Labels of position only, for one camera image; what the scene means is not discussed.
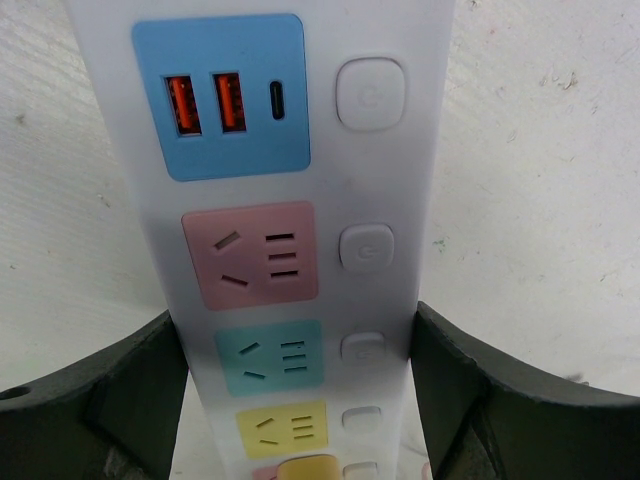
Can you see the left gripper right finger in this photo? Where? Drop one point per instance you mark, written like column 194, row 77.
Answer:
column 488, row 415

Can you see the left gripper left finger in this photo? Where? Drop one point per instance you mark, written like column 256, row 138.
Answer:
column 111, row 415

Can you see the yellow cube plug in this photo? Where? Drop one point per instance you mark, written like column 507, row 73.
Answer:
column 316, row 467

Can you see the white power strip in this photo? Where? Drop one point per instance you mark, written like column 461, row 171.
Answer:
column 279, row 155

